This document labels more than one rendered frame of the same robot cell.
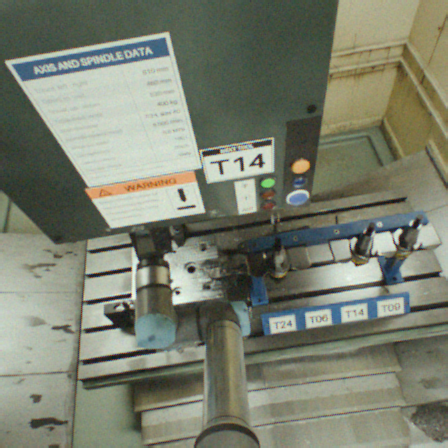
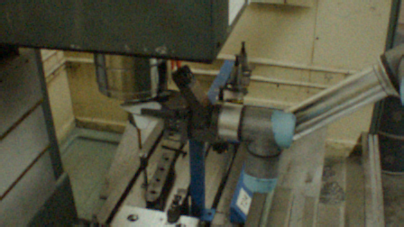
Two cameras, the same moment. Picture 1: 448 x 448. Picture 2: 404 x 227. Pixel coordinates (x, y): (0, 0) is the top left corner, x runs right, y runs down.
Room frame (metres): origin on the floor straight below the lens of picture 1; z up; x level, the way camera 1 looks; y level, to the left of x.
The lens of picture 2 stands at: (0.24, 0.99, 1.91)
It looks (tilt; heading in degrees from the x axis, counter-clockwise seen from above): 30 degrees down; 284
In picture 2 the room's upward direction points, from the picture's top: 1 degrees counter-clockwise
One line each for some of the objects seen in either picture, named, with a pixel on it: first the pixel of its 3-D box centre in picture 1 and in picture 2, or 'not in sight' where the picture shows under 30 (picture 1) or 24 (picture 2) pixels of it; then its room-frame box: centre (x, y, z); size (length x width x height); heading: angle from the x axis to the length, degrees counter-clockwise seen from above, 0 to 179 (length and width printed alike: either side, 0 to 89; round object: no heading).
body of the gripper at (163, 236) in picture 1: (152, 247); (192, 118); (0.45, 0.17, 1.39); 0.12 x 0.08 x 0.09; 178
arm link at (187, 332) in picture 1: (174, 327); (262, 161); (0.29, 0.16, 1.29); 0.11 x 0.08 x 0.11; 87
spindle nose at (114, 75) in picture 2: not in sight; (132, 58); (0.57, 0.16, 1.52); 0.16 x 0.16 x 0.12
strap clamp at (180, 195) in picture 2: (230, 274); (177, 211); (0.54, 0.02, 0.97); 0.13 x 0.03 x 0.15; 88
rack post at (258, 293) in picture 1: (255, 272); (197, 177); (0.49, -0.06, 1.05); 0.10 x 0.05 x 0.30; 178
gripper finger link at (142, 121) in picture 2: not in sight; (141, 116); (0.55, 0.20, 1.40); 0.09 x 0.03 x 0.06; 11
